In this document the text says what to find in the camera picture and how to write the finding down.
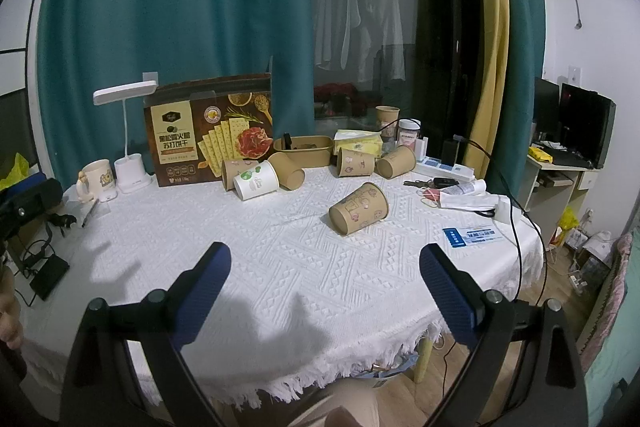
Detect brown patterned paper cup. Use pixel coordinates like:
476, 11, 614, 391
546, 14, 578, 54
329, 182, 390, 235

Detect person's left hand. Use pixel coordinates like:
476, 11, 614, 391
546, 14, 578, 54
0, 268, 24, 350

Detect blue white card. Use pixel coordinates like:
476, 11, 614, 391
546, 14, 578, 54
442, 227, 503, 248

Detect white cartoon mug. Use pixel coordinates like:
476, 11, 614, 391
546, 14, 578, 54
76, 159, 117, 202

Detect black phone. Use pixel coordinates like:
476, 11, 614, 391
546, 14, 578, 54
29, 255, 70, 301

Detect white papers pile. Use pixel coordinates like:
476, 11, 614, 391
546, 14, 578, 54
421, 180, 500, 211

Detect white desk lamp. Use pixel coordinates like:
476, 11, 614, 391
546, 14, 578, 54
92, 72, 158, 194

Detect black keys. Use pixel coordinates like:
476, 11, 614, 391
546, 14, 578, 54
404, 178, 459, 190

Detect white textured tablecloth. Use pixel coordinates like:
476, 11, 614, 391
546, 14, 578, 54
22, 168, 542, 405

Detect brown paper cup behind white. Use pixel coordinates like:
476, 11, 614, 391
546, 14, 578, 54
222, 159, 258, 191

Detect white green paper cup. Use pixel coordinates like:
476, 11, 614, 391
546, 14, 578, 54
233, 160, 279, 202

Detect white power strip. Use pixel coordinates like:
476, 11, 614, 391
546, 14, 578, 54
413, 157, 475, 182

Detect white side desk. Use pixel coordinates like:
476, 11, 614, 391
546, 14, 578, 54
518, 156, 600, 246

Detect brown paper cup right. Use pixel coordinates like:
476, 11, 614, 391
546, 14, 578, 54
375, 145, 416, 179

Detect plain brown paper cup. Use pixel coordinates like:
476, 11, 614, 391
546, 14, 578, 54
268, 152, 305, 191

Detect teal curtain right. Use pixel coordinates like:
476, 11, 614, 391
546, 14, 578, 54
492, 0, 546, 195

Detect teal curtain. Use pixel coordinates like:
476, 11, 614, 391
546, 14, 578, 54
492, 0, 546, 195
37, 0, 314, 185

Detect brown cracker box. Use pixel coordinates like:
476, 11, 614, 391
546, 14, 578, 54
143, 72, 273, 187

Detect patterned paper cup near tray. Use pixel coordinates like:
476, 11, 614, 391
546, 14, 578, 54
336, 147, 375, 178

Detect white lidded jar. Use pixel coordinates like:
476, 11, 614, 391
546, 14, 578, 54
397, 118, 421, 150

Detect brown rectangular paper tray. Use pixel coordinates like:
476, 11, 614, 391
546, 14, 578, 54
273, 134, 334, 168

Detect yellow tissue pack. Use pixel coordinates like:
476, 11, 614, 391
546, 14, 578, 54
333, 130, 383, 158

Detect upright brown paper cup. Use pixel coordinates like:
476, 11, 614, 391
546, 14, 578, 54
375, 105, 400, 142

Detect black monitor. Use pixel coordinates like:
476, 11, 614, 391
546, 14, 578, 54
559, 83, 616, 169

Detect teal curtain left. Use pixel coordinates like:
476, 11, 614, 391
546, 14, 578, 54
37, 0, 314, 185

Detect yellow curtain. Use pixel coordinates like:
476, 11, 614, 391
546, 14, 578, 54
471, 0, 510, 153

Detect black cable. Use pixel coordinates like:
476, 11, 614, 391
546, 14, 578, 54
453, 134, 549, 308

